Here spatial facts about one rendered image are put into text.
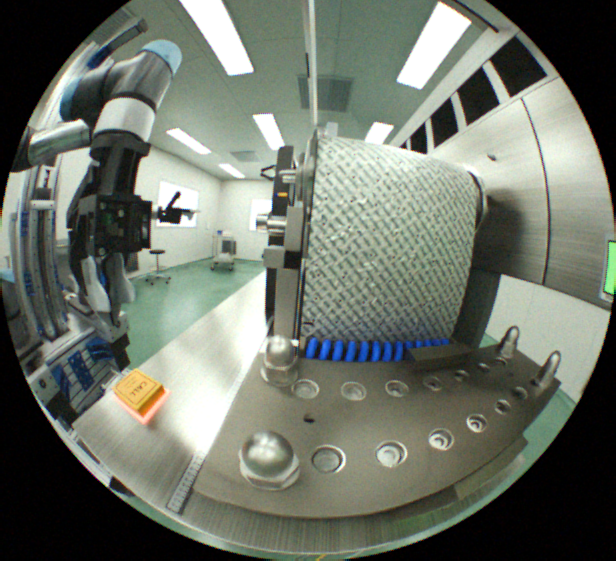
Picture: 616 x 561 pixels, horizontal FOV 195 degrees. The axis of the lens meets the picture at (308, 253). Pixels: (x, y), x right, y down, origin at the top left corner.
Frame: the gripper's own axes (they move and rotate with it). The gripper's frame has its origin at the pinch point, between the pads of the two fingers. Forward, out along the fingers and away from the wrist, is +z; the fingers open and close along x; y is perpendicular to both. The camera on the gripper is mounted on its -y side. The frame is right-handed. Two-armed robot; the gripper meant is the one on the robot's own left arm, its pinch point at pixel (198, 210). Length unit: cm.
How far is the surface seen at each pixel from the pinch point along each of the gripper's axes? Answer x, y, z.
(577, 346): 253, 37, 222
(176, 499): 96, 21, -7
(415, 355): 94, 6, 22
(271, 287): 50, 19, 24
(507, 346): 106, 5, 34
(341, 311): 85, 5, 18
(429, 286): 91, 0, 28
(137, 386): 78, 21, -10
